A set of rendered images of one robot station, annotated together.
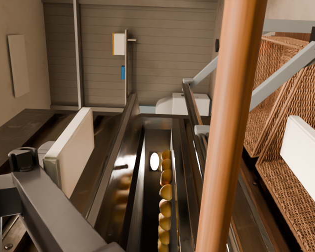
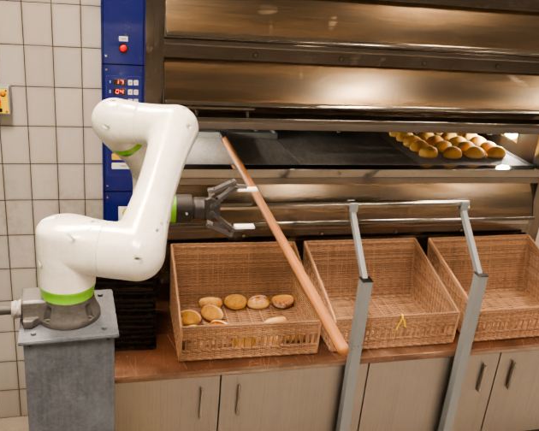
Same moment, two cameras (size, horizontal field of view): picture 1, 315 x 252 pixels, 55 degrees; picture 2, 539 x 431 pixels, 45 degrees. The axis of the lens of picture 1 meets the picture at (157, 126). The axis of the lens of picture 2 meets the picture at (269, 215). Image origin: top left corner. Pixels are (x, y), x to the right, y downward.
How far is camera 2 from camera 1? 212 cm
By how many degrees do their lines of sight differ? 56
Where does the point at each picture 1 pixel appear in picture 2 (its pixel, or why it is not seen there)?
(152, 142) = (526, 137)
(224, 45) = (270, 221)
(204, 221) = (260, 203)
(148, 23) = not seen: outside the picture
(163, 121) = not seen: outside the picture
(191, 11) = not seen: outside the picture
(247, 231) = (341, 213)
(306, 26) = (467, 315)
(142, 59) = not seen: outside the picture
